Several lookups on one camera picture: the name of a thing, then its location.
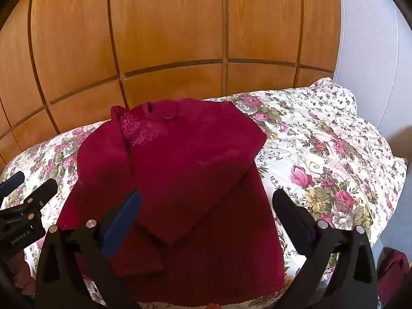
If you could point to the floral quilt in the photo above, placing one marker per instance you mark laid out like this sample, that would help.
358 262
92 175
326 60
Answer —
322 141

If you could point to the red embroidered garment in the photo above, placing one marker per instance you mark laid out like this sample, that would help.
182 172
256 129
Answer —
193 154

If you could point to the dark red cloth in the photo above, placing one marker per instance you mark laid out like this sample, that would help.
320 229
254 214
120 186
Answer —
394 270

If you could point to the wooden wardrobe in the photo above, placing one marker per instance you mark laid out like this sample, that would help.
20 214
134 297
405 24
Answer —
161 22

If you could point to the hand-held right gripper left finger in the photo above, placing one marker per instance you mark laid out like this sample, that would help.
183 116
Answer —
122 225

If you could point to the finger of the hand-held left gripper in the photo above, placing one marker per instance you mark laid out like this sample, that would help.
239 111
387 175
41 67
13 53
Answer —
40 191
13 181

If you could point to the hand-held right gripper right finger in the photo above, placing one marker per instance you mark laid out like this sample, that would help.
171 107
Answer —
308 233

